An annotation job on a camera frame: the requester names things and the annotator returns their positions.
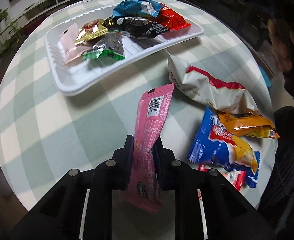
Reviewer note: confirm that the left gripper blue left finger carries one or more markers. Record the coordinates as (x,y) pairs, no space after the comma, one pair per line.
(121,170)

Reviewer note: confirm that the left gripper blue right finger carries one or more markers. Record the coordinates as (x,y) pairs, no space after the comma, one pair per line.
(163,158)

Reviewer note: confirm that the pink Pepero snack pack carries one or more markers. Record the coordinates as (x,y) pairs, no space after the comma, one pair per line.
(143,189)

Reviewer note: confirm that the blue Tipo snack pack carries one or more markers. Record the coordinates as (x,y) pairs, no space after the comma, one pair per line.
(213,144)

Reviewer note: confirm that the white red fruit candy pack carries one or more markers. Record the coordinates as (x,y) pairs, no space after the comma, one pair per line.
(236,178)

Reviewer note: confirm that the white red-striped snack bag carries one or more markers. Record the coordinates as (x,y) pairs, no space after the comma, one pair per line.
(200,86)

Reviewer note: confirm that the orange snack pack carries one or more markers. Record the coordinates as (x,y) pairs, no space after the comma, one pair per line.
(249,125)

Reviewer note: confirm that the green clear nut pack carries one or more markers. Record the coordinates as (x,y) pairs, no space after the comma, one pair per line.
(110,45)

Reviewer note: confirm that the pale pink snack pack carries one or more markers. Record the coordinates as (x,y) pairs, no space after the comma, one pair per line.
(67,40)

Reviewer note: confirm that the gold red round-logo snack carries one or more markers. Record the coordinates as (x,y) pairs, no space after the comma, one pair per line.
(91,30)

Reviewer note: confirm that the black snack pack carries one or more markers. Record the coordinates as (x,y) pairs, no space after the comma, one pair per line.
(135,27)

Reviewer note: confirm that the red snack bag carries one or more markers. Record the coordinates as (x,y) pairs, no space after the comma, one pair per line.
(170,19)

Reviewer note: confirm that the light blue snack bag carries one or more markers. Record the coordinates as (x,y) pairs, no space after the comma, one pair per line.
(140,8)

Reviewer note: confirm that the person right hand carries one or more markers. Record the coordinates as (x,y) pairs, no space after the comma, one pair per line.
(279,49)

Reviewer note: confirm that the checkered green white tablecloth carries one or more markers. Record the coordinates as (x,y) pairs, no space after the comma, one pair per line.
(43,133)

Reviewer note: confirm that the white plastic tray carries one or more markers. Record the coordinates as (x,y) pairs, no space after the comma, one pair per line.
(77,68)

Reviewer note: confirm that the teal plastic stool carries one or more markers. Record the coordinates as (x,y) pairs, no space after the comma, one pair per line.
(265,77)

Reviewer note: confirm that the plant in white pot right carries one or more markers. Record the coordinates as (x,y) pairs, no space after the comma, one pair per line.
(10,33)

